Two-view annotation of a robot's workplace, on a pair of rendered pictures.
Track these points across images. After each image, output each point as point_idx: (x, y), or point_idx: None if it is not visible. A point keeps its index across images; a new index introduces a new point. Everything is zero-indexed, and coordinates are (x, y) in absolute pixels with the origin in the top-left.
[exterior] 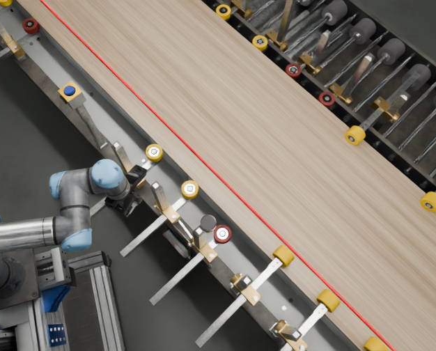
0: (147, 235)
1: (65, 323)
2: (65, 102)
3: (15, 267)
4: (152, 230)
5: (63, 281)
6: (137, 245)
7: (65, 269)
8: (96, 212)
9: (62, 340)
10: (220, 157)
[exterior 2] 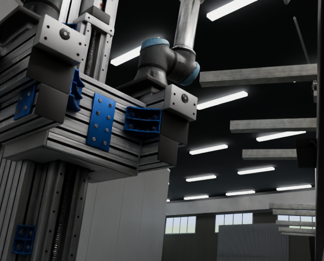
0: (277, 119)
1: (106, 163)
2: (312, 88)
3: (164, 77)
4: (289, 118)
5: (170, 88)
6: (255, 121)
7: (180, 99)
8: (252, 151)
9: (92, 131)
10: None
